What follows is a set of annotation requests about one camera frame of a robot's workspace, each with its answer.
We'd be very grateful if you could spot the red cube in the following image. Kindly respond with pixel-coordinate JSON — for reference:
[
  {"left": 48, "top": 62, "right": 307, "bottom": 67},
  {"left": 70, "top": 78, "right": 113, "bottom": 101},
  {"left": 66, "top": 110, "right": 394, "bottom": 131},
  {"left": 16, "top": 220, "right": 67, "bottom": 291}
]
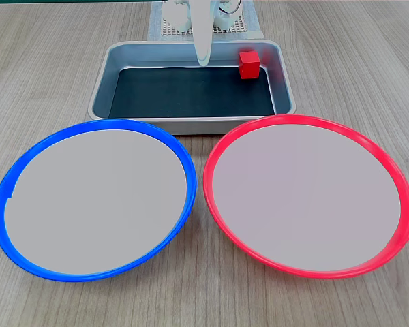
[{"left": 237, "top": 50, "right": 262, "bottom": 80}]

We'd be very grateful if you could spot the steel tray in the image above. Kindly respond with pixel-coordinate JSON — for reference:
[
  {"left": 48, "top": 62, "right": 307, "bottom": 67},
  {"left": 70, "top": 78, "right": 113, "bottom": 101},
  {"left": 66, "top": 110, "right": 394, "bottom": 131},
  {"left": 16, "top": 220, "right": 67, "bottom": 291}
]
[{"left": 88, "top": 40, "right": 297, "bottom": 136}]

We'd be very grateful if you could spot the red rimmed white plate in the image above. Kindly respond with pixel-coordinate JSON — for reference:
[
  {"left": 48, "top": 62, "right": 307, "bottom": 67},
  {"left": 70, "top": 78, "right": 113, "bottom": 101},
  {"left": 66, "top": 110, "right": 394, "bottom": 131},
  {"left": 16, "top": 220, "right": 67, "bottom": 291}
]
[{"left": 202, "top": 114, "right": 409, "bottom": 281}]

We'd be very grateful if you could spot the blue rimmed white plate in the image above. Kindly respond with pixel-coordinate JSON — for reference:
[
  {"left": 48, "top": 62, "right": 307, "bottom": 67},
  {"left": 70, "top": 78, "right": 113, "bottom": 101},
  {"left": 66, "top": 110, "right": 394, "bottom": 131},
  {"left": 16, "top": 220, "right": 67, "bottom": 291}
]
[{"left": 0, "top": 118, "right": 198, "bottom": 283}]

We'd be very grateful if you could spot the pale perforated base plate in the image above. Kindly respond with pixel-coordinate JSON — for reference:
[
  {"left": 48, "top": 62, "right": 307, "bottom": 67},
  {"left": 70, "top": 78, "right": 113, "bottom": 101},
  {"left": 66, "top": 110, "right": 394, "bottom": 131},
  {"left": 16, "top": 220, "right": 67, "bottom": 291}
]
[{"left": 160, "top": 12, "right": 249, "bottom": 37}]

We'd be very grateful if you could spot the red black arm cable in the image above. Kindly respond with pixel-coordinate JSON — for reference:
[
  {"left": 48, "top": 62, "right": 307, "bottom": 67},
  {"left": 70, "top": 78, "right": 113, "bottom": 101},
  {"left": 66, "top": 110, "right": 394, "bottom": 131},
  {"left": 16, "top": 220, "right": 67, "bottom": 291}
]
[{"left": 220, "top": 0, "right": 243, "bottom": 16}]

